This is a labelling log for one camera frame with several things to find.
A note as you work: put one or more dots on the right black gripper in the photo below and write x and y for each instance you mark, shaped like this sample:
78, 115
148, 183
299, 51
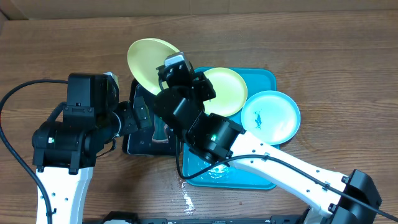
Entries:
205, 84

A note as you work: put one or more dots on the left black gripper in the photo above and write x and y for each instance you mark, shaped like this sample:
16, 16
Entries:
132, 124

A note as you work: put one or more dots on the green and orange sponge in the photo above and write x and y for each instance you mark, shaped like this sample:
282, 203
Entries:
160, 131

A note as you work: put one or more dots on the yellow-green plate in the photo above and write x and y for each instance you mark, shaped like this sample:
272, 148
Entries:
231, 92
143, 58

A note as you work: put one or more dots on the light blue plate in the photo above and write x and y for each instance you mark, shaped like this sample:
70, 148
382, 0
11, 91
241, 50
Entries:
271, 116

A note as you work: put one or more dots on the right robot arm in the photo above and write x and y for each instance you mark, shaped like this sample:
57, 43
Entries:
332, 196

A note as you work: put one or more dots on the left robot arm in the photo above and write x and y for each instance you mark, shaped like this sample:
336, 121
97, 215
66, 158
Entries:
67, 143

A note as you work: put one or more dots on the black rectangular water tray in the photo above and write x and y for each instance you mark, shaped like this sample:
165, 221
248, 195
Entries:
140, 143

